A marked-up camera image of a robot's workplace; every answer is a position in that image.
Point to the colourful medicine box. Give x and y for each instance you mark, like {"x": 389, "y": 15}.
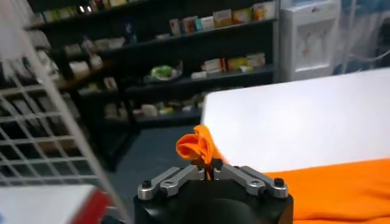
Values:
{"x": 189, "y": 25}

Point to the white red medicine box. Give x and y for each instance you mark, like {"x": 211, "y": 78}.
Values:
{"x": 213, "y": 65}

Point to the small green white box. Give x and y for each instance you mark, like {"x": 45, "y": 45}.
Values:
{"x": 245, "y": 68}

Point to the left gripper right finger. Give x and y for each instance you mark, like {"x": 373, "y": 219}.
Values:
{"x": 250, "y": 181}

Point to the black shelving unit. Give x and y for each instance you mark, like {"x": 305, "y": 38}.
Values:
{"x": 198, "y": 45}

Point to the white red flat box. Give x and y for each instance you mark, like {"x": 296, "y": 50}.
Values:
{"x": 242, "y": 16}

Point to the flat white medicine box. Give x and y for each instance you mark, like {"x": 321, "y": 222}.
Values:
{"x": 199, "y": 75}

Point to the large white table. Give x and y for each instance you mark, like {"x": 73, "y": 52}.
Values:
{"x": 289, "y": 121}

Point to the white orange medicine box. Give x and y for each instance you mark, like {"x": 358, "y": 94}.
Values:
{"x": 256, "y": 60}

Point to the dark blue bottle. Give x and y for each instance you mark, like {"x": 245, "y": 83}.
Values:
{"x": 130, "y": 30}

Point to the orange t-shirt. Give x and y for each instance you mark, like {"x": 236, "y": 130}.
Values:
{"x": 329, "y": 191}

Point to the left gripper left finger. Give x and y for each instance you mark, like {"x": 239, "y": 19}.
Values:
{"x": 176, "y": 181}

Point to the white water dispenser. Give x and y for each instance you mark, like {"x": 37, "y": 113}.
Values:
{"x": 310, "y": 42}

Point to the yellow white medicine box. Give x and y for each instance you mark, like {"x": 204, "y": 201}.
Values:
{"x": 263, "y": 11}

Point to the white teal medicine box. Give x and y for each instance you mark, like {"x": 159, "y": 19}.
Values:
{"x": 205, "y": 23}

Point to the white blue medicine box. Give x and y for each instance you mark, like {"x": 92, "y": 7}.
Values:
{"x": 175, "y": 26}

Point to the glass bowl with green items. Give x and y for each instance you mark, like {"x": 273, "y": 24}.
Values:
{"x": 163, "y": 73}

